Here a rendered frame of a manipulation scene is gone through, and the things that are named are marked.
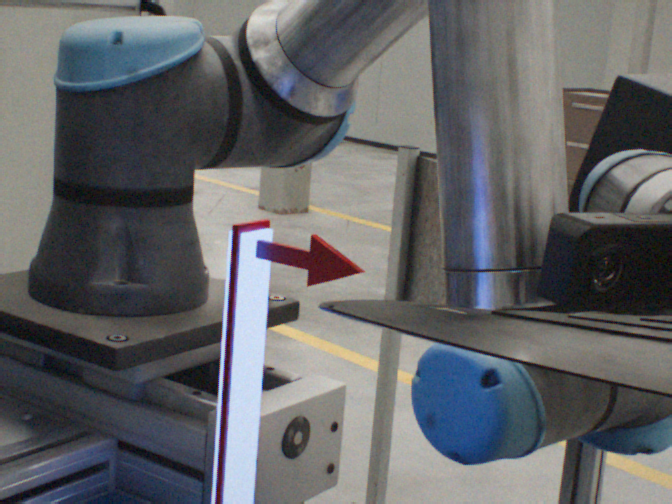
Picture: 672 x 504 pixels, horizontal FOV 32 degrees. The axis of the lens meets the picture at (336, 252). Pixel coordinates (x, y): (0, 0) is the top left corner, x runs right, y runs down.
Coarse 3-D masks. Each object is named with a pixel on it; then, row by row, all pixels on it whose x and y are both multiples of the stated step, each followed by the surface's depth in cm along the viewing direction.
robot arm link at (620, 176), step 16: (608, 160) 78; (624, 160) 76; (640, 160) 74; (656, 160) 73; (592, 176) 78; (608, 176) 75; (624, 176) 73; (640, 176) 71; (592, 192) 77; (608, 192) 74; (624, 192) 71; (592, 208) 76; (608, 208) 73; (624, 208) 70
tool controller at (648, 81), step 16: (624, 80) 101; (640, 80) 101; (656, 80) 105; (608, 96) 103; (624, 96) 102; (640, 96) 101; (656, 96) 100; (608, 112) 103; (624, 112) 102; (640, 112) 101; (656, 112) 100; (608, 128) 103; (624, 128) 102; (640, 128) 101; (656, 128) 100; (592, 144) 104; (608, 144) 103; (624, 144) 102; (640, 144) 101; (656, 144) 101; (592, 160) 104; (576, 176) 105; (576, 192) 105; (576, 208) 105
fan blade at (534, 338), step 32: (384, 320) 40; (416, 320) 41; (448, 320) 42; (480, 320) 43; (512, 320) 44; (544, 320) 45; (576, 320) 45; (608, 320) 45; (640, 320) 45; (480, 352) 38; (512, 352) 39; (544, 352) 39; (576, 352) 39; (608, 352) 40; (640, 352) 40; (640, 384) 37
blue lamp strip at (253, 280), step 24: (240, 264) 53; (264, 264) 54; (240, 288) 53; (264, 288) 55; (240, 312) 54; (264, 312) 55; (240, 336) 54; (264, 336) 55; (240, 360) 54; (240, 384) 55; (240, 408) 55; (240, 432) 55; (240, 456) 56; (240, 480) 56
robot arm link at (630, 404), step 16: (624, 400) 71; (640, 400) 72; (656, 400) 74; (624, 416) 72; (640, 416) 74; (656, 416) 75; (592, 432) 72; (608, 432) 75; (624, 432) 75; (640, 432) 75; (656, 432) 75; (608, 448) 75; (624, 448) 75; (640, 448) 75; (656, 448) 75
